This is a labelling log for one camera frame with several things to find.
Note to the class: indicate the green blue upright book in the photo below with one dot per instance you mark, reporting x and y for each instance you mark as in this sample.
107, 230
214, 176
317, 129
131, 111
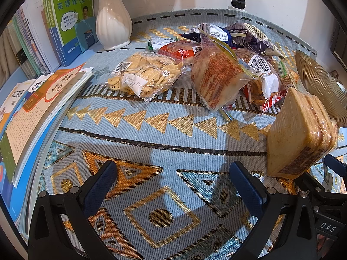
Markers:
71, 24

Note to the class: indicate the red wrapped round bun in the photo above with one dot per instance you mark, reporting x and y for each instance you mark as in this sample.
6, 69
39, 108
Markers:
183, 50

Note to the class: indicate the white ribbed ceramic vase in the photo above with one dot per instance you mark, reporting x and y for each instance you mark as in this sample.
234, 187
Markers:
113, 24

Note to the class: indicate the red striped bread bag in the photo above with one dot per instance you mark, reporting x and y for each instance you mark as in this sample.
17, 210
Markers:
265, 88

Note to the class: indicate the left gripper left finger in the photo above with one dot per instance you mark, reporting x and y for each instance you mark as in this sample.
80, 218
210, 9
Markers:
48, 238

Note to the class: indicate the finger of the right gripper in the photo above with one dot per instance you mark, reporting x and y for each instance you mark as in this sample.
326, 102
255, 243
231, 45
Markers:
307, 182
336, 165

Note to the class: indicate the purple white snack bag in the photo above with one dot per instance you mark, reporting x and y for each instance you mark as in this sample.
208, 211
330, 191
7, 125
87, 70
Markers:
248, 36

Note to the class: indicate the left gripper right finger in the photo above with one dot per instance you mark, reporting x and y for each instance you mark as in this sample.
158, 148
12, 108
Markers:
297, 237

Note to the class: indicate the orange notebook lying flat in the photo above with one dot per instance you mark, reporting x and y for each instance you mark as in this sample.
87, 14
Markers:
34, 116

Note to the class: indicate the sliced bread loaf bag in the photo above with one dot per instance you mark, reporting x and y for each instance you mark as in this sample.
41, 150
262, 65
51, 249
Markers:
216, 73

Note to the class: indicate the stack of upright white books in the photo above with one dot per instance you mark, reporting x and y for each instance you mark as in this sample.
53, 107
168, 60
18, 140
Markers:
30, 41

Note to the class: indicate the blue white snack bag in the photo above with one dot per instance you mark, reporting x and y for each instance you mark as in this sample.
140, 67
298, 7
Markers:
211, 29

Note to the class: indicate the toast slices bread pack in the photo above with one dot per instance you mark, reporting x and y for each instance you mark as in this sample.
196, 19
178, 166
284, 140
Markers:
301, 134

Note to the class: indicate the green white snack packet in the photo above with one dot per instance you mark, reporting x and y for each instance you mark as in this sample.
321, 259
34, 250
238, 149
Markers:
155, 43

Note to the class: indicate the clear bag of crackers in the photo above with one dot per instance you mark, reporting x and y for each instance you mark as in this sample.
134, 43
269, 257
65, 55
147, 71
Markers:
146, 75

